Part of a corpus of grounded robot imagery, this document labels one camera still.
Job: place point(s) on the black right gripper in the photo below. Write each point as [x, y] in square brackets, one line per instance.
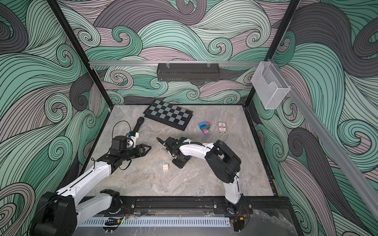
[180, 163]

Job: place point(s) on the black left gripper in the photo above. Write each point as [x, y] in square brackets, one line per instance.
[141, 148]

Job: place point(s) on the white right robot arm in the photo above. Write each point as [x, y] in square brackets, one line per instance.
[224, 163]

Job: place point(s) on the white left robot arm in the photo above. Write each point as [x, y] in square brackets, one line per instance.
[60, 213]

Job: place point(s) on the black microphone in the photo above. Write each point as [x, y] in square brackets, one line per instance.
[138, 125]

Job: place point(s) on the black green chessboard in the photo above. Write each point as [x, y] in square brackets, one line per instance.
[169, 114]

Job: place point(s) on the playing card box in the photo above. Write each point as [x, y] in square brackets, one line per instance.
[222, 127]

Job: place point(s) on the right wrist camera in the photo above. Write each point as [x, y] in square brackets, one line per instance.
[172, 145]

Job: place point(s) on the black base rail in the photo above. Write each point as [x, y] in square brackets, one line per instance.
[208, 204]

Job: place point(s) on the white slotted cable duct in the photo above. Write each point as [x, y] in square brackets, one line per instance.
[212, 222]

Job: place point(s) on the black wall tray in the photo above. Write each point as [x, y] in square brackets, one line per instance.
[183, 72]

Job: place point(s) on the clear plastic wall bin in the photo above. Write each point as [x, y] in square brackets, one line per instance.
[270, 85]

